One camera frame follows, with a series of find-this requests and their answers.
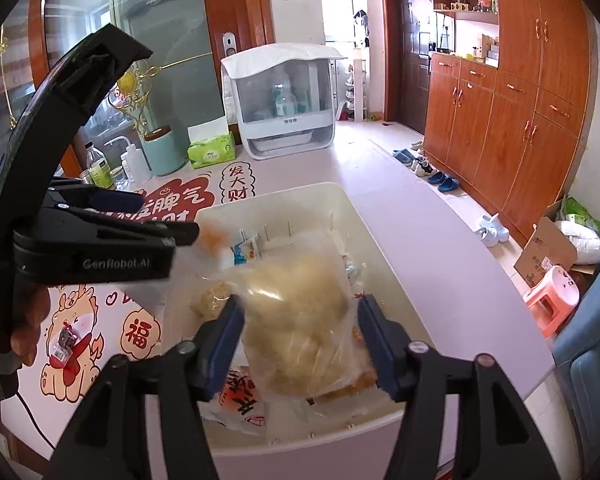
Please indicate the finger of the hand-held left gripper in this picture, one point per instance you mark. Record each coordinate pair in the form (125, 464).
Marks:
(180, 233)
(117, 202)

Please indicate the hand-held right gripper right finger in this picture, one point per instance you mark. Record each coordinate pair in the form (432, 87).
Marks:
(377, 347)

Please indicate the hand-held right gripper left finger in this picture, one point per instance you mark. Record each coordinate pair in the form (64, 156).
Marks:
(225, 347)

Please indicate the clear orange snack packet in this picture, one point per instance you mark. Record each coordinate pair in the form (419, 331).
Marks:
(212, 237)

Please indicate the long pale crispy bag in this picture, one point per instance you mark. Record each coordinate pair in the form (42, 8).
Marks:
(295, 320)

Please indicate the white plastic bin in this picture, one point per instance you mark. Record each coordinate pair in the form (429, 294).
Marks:
(360, 240)

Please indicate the person's left hand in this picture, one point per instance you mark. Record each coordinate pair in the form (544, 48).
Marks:
(30, 310)

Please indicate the small jar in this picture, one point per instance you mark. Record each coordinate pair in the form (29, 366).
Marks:
(118, 179)

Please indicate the green label bottle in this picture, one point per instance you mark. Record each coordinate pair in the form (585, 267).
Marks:
(99, 170)

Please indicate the white squeeze bottle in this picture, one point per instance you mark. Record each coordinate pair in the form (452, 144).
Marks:
(135, 165)

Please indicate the white packet red characters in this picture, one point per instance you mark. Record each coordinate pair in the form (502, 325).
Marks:
(242, 400)

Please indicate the small blue white packet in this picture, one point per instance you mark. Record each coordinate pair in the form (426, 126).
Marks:
(242, 252)

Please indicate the mint green canister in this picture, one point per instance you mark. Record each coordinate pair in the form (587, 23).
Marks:
(165, 155)

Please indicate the green tissue box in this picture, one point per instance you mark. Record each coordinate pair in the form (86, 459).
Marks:
(212, 152)

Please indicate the gold door ornament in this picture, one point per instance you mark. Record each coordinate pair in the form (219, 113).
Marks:
(127, 82)

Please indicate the white countertop appliance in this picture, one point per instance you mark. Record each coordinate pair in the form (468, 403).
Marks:
(285, 130)

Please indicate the white sandal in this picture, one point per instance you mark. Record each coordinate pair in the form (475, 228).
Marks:
(501, 230)
(485, 232)

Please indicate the dark blue slipper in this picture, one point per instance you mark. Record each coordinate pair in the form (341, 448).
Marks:
(436, 178)
(449, 184)

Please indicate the pink plastic stool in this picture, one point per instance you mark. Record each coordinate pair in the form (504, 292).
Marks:
(550, 300)

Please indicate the white sneakers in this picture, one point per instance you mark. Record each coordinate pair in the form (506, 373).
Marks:
(422, 166)

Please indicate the cardboard box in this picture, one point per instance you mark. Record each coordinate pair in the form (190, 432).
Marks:
(545, 255)

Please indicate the light blue slippers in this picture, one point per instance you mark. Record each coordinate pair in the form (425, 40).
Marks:
(404, 156)

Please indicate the wooden framed glass door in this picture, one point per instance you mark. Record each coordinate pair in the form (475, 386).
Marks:
(180, 10)

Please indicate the blue grey chair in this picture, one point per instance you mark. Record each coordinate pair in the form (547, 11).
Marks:
(595, 370)

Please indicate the shoe rack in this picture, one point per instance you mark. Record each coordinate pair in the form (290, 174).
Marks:
(355, 95)

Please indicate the white plastic bag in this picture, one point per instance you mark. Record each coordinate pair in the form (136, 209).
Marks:
(585, 245)

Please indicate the green plastic bag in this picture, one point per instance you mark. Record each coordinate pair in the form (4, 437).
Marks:
(582, 210)

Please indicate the dark wooden entrance door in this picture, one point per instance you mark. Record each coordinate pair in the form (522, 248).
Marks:
(412, 60)

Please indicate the tall wooden wall cabinet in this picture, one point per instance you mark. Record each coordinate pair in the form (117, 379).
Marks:
(510, 125)

